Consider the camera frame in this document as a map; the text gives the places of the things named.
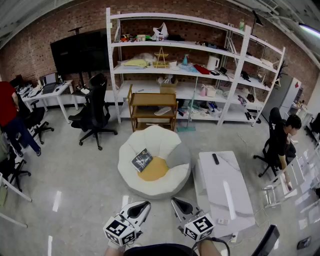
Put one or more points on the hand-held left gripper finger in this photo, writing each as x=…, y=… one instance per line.
x=126, y=210
x=146, y=215

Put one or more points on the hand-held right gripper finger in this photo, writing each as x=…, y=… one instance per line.
x=193, y=208
x=178, y=212

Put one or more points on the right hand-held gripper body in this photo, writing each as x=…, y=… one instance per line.
x=198, y=227

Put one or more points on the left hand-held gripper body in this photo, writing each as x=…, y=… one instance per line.
x=120, y=231

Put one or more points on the dark blue book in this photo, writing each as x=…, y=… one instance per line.
x=142, y=160

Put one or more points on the white flower-shaped floor cushion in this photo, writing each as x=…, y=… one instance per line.
x=150, y=140

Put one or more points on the person's left forearm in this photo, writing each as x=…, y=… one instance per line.
x=111, y=252

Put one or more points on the person's right forearm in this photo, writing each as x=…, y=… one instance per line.
x=208, y=248

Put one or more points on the white low table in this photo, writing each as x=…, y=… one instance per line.
x=220, y=185

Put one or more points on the white remote control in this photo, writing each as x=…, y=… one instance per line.
x=223, y=221

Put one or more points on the person's black shirt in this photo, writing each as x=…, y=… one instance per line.
x=160, y=250

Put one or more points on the black remote control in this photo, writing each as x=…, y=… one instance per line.
x=215, y=159

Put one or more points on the mint green mop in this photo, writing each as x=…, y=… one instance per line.
x=186, y=129

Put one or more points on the white shoe insole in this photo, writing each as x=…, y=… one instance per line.
x=162, y=110

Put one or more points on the black phone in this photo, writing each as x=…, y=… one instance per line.
x=304, y=243

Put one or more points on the tall black office chair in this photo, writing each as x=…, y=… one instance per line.
x=93, y=105

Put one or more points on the wooden shelf cart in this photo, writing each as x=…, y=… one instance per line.
x=150, y=98

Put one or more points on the pink spray bottle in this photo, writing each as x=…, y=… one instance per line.
x=202, y=92

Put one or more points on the white basket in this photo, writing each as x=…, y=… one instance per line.
x=211, y=91

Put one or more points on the cardboard box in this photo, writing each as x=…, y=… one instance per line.
x=168, y=88

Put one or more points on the small black office chair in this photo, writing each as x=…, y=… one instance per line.
x=36, y=117

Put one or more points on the white office desk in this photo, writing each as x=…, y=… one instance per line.
x=63, y=87

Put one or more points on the red cloth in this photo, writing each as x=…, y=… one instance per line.
x=202, y=69

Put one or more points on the narrow white metal shelving unit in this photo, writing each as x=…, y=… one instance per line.
x=255, y=82

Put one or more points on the grey refrigerator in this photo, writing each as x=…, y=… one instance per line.
x=282, y=95

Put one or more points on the grey laptop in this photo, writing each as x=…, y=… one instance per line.
x=49, y=86

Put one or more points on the yellow cloth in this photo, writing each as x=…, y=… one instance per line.
x=136, y=63

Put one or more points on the white kettle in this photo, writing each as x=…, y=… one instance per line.
x=212, y=62

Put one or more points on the blue spray bottle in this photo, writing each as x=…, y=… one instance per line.
x=185, y=60

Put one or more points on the wide white metal shelving unit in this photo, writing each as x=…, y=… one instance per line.
x=108, y=62

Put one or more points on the black television on stand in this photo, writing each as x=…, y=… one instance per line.
x=80, y=52

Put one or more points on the white plastic bag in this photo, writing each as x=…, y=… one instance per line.
x=160, y=32

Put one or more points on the green bottle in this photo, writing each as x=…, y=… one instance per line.
x=241, y=25

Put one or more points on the black floor lamp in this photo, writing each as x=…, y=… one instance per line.
x=257, y=20

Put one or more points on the long ceiling light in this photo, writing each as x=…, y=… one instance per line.
x=310, y=30

